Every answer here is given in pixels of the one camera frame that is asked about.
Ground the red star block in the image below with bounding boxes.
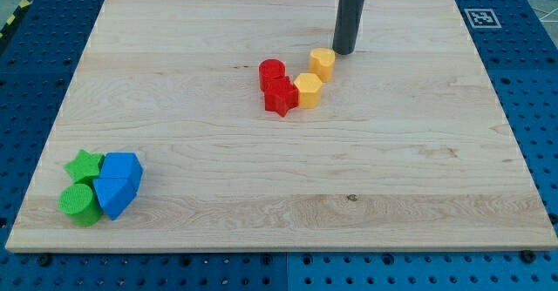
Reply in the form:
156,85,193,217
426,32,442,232
264,77,299,117

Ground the yellow hexagon block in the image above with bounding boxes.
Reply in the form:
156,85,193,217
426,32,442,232
294,73,323,109

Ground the red cylinder block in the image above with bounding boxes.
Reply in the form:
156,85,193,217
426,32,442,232
258,58,286,91

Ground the yellow heart block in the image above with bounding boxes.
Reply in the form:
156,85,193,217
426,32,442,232
309,48,336,83

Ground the light wooden board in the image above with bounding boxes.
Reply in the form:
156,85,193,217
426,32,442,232
6,0,557,254

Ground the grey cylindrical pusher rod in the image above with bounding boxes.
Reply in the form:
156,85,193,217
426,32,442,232
332,0,364,55

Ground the blue hexagon block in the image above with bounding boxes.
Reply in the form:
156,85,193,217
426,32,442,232
99,152,143,193

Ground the blue heart block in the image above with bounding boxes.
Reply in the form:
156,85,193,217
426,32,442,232
93,178,135,220

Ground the green star block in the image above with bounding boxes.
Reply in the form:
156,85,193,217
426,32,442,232
64,150,105,186

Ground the green cylinder block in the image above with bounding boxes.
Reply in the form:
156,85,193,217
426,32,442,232
58,184,103,227

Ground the white fiducial marker tag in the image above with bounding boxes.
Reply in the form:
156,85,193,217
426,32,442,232
464,8,501,29

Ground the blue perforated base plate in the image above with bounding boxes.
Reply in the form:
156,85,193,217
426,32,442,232
1,0,557,290

